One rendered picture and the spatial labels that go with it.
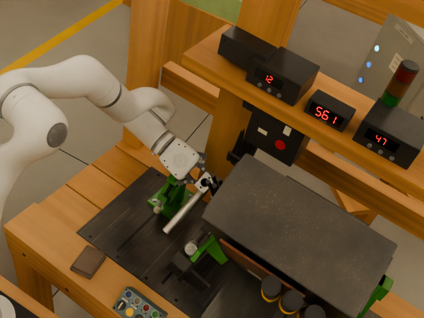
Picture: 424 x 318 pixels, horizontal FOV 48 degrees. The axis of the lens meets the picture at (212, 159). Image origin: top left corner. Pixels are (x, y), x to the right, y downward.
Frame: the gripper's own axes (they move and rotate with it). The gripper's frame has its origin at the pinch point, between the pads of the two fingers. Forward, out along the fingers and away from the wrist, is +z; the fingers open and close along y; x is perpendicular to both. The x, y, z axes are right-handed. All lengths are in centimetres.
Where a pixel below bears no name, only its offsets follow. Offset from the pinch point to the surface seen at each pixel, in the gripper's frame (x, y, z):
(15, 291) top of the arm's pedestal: -2, -67, -22
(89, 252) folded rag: 6.7, -44.6, -13.1
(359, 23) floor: 372, 176, -7
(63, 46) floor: 222, -29, -166
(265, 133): -3.1, 23.1, 4.4
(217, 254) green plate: -3.5, -13.5, 17.8
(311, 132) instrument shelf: -13.2, 31.4, 13.6
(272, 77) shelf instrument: -13.1, 35.6, -4.0
